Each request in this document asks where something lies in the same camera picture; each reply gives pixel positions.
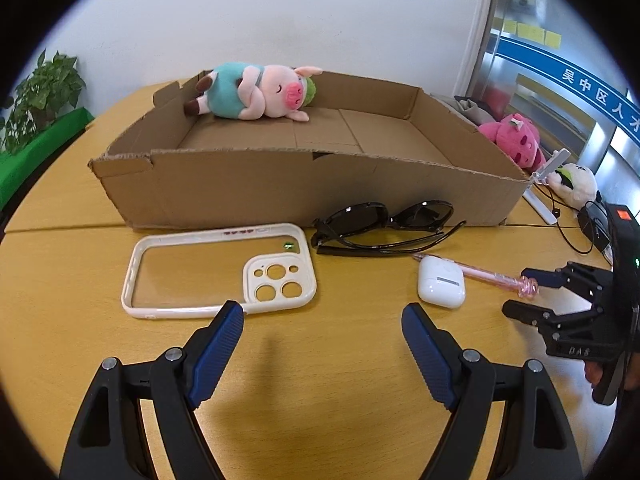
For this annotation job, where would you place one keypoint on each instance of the pink bear plush toy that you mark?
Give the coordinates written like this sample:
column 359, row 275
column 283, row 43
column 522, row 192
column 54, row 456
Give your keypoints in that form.
column 510, row 140

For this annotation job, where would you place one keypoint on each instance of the yellow sticky note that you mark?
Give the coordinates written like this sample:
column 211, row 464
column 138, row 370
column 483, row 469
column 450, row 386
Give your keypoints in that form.
column 510, row 26
column 531, row 32
column 553, row 39

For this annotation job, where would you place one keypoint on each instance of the brown cardboard box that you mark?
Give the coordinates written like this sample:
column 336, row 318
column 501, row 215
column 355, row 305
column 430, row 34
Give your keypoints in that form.
column 300, row 185

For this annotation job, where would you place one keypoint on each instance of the white earbuds case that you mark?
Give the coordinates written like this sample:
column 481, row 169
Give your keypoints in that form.
column 440, row 285

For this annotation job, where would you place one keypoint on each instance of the green cloth table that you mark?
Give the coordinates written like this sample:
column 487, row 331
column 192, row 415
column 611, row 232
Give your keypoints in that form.
column 35, row 160

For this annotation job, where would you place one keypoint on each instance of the cream phone case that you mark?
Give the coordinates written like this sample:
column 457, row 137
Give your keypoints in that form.
column 306, row 272

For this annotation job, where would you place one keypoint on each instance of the small potted plant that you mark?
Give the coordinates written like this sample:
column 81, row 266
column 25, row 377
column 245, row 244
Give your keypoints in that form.
column 12, row 125

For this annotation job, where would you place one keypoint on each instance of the white plush toy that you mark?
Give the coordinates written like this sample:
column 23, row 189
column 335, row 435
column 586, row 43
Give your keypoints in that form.
column 582, row 185

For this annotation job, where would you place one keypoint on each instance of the large potted plant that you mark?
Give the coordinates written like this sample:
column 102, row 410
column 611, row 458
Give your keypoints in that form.
column 50, row 85

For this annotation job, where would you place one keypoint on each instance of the blue glass banner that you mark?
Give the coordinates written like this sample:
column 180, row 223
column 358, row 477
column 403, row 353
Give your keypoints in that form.
column 550, row 67

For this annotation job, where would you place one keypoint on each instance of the grey cloth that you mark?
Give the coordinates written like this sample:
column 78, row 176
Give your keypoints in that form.
column 470, row 107

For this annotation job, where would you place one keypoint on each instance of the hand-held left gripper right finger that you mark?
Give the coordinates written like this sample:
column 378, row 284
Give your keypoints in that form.
column 430, row 355

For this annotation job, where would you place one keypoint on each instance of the pink pen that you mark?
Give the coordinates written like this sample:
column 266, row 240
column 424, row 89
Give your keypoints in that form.
column 527, row 287

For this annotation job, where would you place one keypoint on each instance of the white phone stand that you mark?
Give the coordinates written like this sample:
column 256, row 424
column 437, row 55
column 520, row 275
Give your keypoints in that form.
column 542, row 207

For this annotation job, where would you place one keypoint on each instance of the metal door frame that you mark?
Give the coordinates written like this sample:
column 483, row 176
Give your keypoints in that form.
column 487, row 35

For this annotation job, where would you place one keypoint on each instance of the black sunglasses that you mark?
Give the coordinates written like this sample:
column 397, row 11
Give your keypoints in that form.
column 357, row 217

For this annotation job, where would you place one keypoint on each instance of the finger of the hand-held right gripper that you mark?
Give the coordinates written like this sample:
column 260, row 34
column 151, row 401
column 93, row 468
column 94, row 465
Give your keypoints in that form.
column 575, row 276
column 530, row 312

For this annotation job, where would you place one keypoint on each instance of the pink pig plush toy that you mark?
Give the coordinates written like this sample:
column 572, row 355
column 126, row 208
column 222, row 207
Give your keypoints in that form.
column 260, row 90

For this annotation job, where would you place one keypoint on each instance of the person's right hand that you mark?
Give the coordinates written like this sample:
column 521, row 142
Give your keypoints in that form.
column 593, row 372

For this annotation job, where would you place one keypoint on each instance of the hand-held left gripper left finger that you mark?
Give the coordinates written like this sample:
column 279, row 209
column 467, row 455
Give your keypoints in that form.
column 217, row 350

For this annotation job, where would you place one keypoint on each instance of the black device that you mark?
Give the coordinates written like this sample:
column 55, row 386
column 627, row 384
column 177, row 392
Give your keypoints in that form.
column 592, row 225

